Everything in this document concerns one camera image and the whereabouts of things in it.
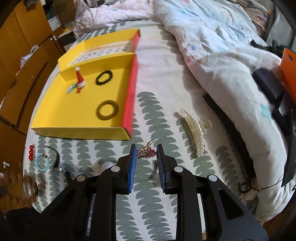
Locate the white crumpled blanket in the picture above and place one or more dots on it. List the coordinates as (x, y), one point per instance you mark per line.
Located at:
(111, 14)

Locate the wooden wardrobe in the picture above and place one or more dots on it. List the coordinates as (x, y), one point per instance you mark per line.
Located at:
(23, 34)

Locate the pearl hair claw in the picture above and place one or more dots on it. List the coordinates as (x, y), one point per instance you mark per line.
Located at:
(194, 132)

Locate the yellow cardboard box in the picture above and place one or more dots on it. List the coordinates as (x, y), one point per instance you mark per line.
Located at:
(69, 104)

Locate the black case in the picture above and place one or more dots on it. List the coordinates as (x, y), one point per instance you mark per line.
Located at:
(268, 83)

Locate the purple charm with gold clasp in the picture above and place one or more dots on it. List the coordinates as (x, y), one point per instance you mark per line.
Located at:
(144, 153)

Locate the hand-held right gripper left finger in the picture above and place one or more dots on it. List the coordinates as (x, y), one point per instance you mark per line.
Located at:
(132, 169)

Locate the clear plastic bag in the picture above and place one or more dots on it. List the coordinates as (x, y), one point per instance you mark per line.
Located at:
(82, 8)

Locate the light blue printed quilt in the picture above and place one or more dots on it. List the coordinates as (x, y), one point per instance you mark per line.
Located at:
(219, 58)

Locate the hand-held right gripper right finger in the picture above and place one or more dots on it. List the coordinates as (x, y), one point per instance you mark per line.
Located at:
(161, 169)

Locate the white plastic bag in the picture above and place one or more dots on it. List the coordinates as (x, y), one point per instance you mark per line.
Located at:
(27, 58)

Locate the orange box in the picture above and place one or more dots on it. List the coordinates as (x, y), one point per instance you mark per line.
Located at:
(289, 69)

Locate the red bead hair stick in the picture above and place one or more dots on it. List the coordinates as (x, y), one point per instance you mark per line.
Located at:
(30, 153)

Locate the dark wooden nightstand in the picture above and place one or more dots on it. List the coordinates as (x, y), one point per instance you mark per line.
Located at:
(67, 41)

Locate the red santa hat clip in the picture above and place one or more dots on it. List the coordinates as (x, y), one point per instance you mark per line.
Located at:
(79, 77)

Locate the black cloth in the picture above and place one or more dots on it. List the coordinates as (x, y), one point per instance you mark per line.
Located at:
(270, 47)

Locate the light blue bow clip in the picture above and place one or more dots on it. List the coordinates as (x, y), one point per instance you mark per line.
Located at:
(70, 88)

